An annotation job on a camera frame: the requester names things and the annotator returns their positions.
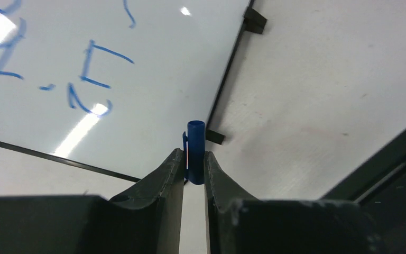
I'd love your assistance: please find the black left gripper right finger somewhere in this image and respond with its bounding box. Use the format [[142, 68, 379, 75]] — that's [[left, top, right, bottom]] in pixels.
[[204, 152, 388, 253]]

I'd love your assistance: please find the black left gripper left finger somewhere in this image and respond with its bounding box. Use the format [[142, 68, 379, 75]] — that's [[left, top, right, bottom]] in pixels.
[[0, 149, 185, 253]]

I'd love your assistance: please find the blue marker cap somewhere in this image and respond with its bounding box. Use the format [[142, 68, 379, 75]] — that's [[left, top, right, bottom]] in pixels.
[[182, 120, 206, 185]]

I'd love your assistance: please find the white whiteboard black frame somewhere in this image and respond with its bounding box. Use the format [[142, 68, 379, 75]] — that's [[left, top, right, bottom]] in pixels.
[[0, 1, 267, 182]]

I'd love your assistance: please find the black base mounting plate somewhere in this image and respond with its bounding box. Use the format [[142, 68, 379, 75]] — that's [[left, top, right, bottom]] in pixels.
[[324, 129, 406, 253]]

